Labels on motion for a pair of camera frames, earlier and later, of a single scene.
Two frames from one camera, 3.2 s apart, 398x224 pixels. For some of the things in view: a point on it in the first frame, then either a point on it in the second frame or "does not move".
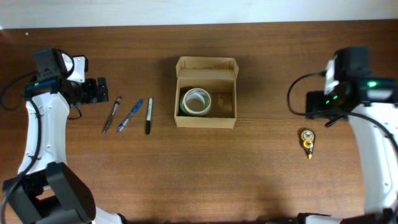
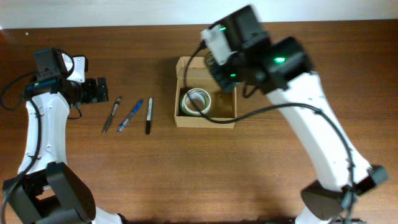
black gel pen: (112, 114) does not move
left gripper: (101, 89) does not move
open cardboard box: (217, 75) does not move
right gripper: (314, 104) to (222, 81)
